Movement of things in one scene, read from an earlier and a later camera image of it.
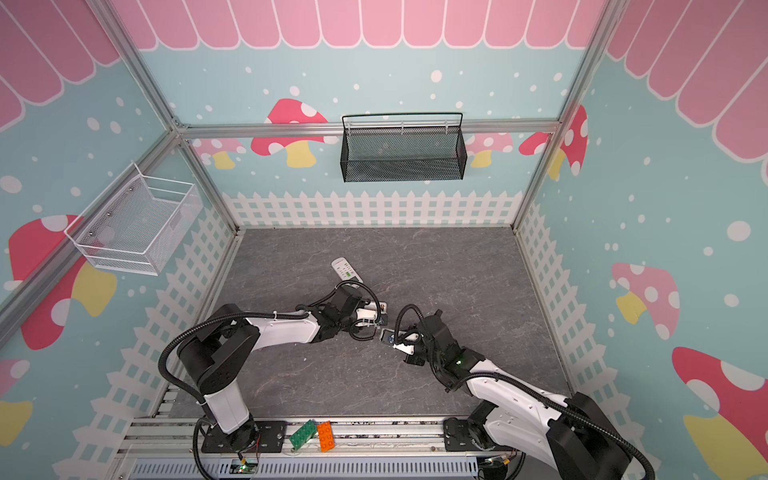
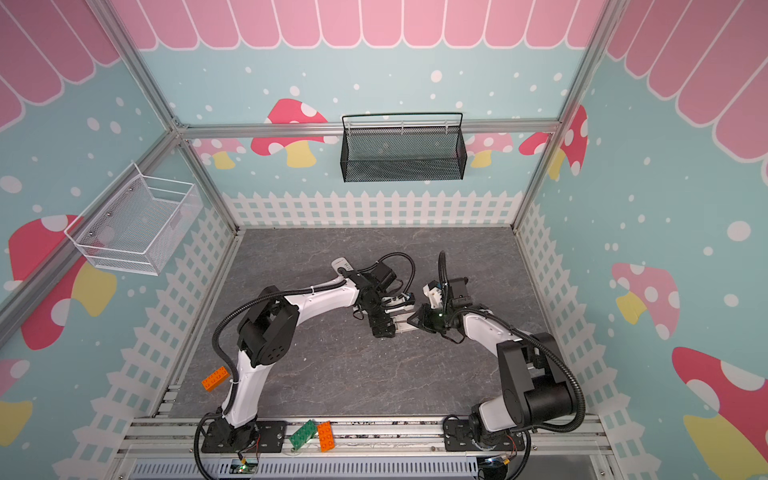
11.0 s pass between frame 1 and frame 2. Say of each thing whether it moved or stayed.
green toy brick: stayed
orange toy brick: stayed
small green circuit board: stayed
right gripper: moved
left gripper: moved
